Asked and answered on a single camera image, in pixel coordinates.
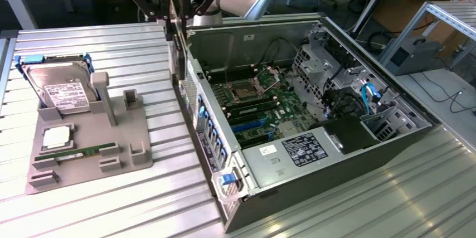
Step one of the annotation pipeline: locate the silver socket cover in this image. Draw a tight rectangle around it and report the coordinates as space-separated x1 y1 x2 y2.
252 66 284 94

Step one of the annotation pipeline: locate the green RAM stick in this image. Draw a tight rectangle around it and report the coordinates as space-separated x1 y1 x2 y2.
227 103 277 118
36 142 117 163

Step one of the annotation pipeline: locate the black plastic shroud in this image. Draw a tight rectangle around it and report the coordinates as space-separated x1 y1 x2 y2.
320 115 383 156

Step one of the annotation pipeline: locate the CPU socket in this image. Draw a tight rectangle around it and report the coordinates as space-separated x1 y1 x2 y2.
229 80 259 100

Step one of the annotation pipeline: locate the grey control box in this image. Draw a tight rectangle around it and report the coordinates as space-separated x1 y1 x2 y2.
381 37 444 76

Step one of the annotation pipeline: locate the blue wire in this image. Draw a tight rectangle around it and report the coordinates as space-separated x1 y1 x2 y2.
359 81 379 116

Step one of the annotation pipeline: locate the aluminium profile frame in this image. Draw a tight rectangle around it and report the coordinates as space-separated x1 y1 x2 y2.
377 0 476 73

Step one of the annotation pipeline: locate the silver perforated drive cage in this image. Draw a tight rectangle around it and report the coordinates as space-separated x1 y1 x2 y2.
292 22 337 105

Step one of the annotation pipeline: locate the black stand pole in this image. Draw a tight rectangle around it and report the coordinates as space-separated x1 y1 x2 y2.
351 0 401 34

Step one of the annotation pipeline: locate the grey parts rack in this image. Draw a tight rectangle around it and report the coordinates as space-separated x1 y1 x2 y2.
24 72 156 196

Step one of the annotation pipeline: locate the silver chipset heatsink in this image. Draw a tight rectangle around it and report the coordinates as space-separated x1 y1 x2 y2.
277 122 299 136

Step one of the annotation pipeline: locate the silver disk bay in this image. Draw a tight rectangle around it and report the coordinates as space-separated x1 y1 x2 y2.
359 103 425 143

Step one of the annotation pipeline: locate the silver hard disk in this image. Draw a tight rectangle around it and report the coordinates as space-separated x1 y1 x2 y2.
20 59 93 115

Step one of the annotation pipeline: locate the silver CPU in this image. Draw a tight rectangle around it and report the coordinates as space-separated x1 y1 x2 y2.
41 126 75 150

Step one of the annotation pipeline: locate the silver power supply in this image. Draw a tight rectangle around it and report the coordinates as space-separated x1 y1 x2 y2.
240 126 345 191

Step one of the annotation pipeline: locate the hard disk drive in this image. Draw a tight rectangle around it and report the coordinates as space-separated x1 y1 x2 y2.
15 52 97 102

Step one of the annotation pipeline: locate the blue case latch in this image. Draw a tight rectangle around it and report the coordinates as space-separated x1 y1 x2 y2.
219 174 239 186

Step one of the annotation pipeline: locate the open black PC case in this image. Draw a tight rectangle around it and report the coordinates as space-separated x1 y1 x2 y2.
169 12 443 235

